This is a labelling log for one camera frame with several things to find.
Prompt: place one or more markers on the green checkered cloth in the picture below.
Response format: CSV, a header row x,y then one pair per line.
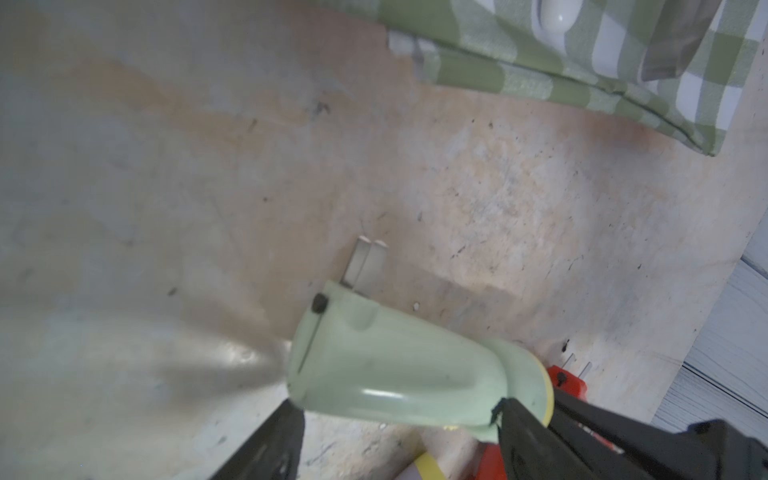
x,y
607,59

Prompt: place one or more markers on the green flashlight top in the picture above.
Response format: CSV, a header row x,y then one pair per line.
x,y
353,357

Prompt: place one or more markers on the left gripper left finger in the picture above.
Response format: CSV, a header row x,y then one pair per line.
x,y
272,452

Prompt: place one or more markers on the metal spoon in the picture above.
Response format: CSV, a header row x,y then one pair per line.
x,y
558,16

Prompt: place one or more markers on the red flashlight upright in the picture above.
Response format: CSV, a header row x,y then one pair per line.
x,y
491,465

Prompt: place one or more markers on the clear plastic tongs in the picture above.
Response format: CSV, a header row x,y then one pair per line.
x,y
677,35

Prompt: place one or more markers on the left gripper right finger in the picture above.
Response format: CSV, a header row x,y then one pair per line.
x,y
583,441

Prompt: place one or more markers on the purple flashlight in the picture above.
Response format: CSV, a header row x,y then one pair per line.
x,y
424,467

